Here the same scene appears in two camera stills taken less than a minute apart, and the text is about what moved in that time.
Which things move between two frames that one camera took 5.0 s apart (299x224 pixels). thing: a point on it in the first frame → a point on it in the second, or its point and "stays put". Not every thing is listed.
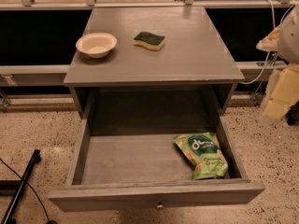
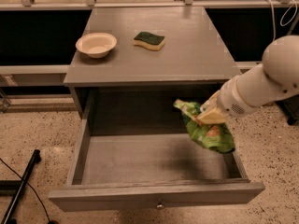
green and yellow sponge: x=149 y=40 stays put
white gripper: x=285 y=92 → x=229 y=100
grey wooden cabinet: x=152 y=63 stays put
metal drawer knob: x=160 y=206 stays put
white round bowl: x=96 y=44 stays put
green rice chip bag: x=204 y=153 → x=215 y=136
